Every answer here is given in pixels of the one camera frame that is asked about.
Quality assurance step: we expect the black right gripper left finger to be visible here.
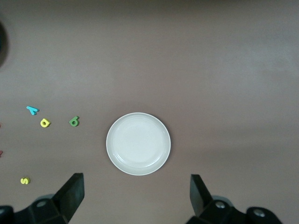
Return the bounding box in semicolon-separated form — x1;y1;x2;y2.
14;172;85;224

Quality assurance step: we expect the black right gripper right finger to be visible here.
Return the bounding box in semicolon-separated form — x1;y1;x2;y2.
186;174;247;224

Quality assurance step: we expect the teal letter y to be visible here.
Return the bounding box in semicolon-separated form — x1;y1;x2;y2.
26;105;40;116

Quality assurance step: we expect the beige round plate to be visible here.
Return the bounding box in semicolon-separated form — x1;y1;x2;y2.
106;112;171;176

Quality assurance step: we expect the brown paper table cover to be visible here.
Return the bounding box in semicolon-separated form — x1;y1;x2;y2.
0;0;299;224

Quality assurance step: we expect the blue round plate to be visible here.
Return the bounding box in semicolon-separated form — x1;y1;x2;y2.
0;18;10;68

